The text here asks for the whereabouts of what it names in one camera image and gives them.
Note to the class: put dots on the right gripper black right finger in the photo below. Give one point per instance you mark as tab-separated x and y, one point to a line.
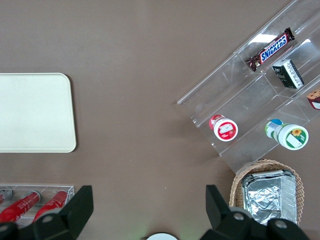
220	220

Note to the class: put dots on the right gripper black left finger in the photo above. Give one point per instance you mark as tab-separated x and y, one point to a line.
72	215

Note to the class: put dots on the light wicker basket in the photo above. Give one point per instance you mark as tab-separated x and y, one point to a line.
270	165

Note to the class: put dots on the cream rectangular serving tray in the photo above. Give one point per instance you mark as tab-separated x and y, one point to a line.
35	112

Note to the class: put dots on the clear acrylic bottle rack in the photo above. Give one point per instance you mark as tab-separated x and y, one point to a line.
70	190

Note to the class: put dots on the aluminium foil container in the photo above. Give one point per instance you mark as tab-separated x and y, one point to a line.
265	200
265	173

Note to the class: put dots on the red lid yogurt bottle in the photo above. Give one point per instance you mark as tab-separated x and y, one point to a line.
225	130

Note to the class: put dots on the green lid yogurt bottle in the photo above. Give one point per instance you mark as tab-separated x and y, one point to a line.
292	136

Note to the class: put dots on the clear acrylic stepped display stand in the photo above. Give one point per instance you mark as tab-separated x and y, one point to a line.
250	97

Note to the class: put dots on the chocolate chip cookie box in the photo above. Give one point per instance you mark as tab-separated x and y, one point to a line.
315	98

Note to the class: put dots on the small black white carton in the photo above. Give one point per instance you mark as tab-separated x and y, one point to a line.
287	75

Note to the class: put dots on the Snickers chocolate bar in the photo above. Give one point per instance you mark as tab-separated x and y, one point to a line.
272	48

